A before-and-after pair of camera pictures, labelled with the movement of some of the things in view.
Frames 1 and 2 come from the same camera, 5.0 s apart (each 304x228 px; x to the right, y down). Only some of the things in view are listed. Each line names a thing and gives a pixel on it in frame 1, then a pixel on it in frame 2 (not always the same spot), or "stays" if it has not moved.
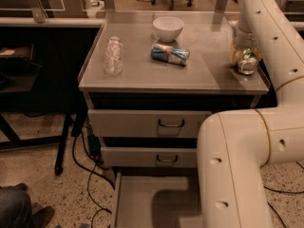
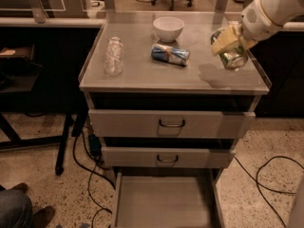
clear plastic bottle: x=113 y=56 stays
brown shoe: x=42 y=218 stays
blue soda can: x=170 y=54 stays
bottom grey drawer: x=158 y=200 stays
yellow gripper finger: x=258 y=53 → x=248 y=44
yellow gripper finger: x=235 y=55 → x=228 y=37
